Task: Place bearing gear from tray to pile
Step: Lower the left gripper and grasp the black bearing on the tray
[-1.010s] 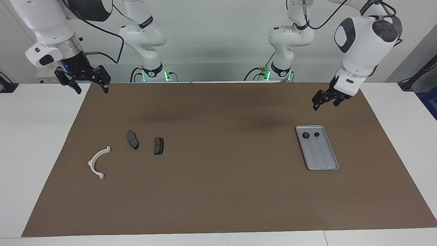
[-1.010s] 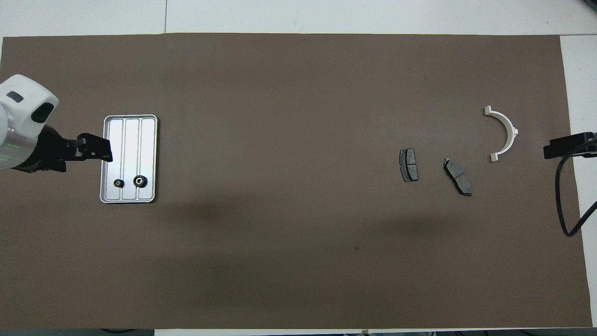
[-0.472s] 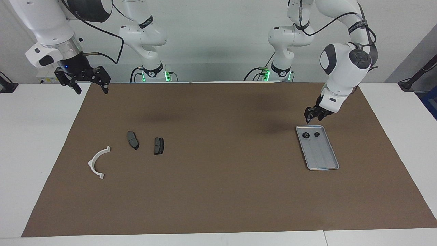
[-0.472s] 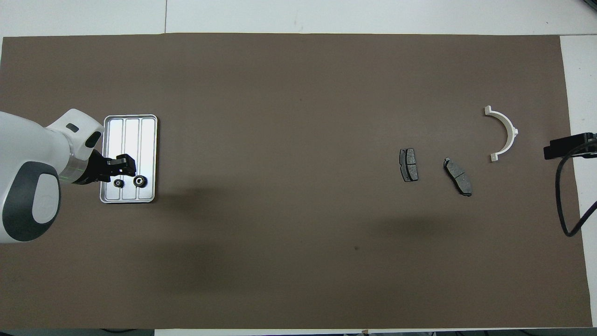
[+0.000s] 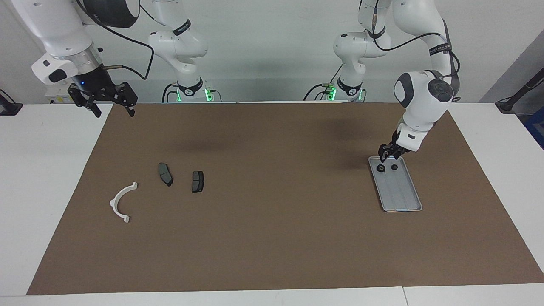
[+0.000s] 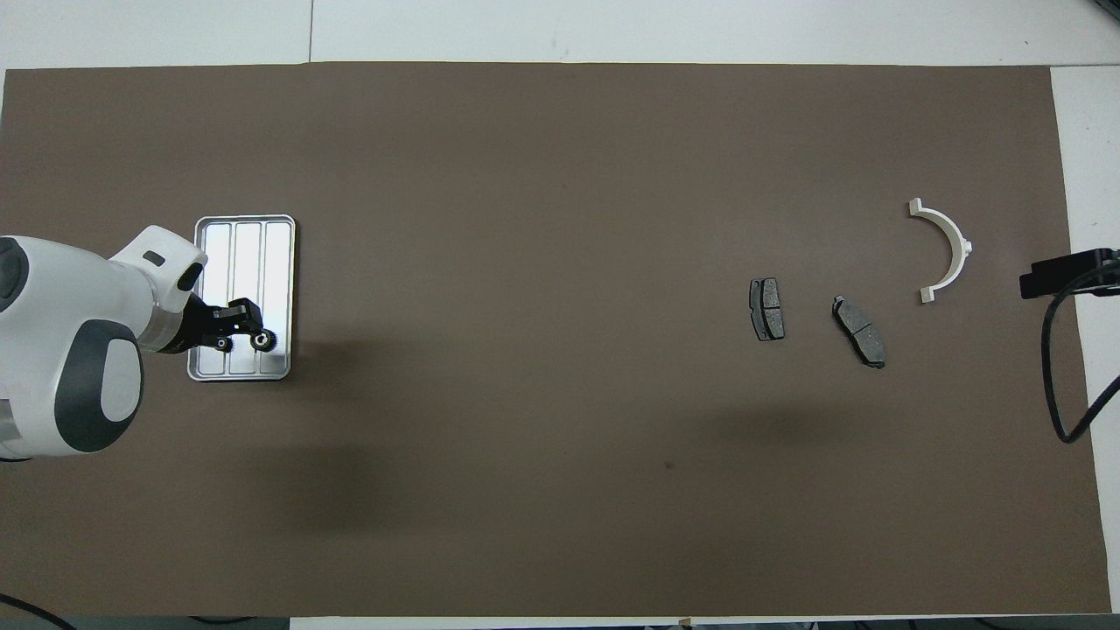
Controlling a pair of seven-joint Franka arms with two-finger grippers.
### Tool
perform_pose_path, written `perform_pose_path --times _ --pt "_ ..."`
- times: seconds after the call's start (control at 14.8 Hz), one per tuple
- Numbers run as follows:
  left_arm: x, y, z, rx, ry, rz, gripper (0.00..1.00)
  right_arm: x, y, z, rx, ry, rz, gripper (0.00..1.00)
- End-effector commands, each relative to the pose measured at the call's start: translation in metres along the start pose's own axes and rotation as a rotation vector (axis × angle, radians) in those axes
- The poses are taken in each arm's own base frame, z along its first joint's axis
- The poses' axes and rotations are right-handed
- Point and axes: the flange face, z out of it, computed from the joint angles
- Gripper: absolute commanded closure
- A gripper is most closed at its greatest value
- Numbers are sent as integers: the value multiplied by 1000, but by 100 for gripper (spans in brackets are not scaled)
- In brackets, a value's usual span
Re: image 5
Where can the grey elongated brake pad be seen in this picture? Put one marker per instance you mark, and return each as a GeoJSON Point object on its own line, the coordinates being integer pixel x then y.
{"type": "Point", "coordinates": [165, 174]}

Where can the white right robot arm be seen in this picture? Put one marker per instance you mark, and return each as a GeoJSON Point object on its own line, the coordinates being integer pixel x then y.
{"type": "Point", "coordinates": [63, 34]}

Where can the black table clamp with rod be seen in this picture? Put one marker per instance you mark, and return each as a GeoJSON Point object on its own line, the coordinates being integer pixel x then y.
{"type": "Point", "coordinates": [508, 104]}

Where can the blue crate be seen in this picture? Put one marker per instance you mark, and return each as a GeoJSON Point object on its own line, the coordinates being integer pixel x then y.
{"type": "Point", "coordinates": [536, 127]}

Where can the brown table mat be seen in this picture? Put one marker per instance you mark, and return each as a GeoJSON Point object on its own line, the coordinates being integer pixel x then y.
{"type": "Point", "coordinates": [272, 238]}

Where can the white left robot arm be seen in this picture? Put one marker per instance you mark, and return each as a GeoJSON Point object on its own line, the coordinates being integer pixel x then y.
{"type": "Point", "coordinates": [420, 106]}

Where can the silver metal tray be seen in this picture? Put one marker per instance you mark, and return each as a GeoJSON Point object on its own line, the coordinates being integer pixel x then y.
{"type": "Point", "coordinates": [399, 191]}

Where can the white box yellow label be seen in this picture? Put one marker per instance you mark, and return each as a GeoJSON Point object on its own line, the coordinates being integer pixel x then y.
{"type": "Point", "coordinates": [57, 97]}

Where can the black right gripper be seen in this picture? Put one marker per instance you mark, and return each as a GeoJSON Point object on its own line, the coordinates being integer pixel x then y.
{"type": "Point", "coordinates": [102, 91]}

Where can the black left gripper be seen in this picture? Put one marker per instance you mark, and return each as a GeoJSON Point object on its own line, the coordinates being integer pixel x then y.
{"type": "Point", "coordinates": [395, 146]}

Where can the dark rectangular brake pad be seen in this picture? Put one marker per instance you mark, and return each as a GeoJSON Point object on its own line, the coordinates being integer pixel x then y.
{"type": "Point", "coordinates": [198, 182]}

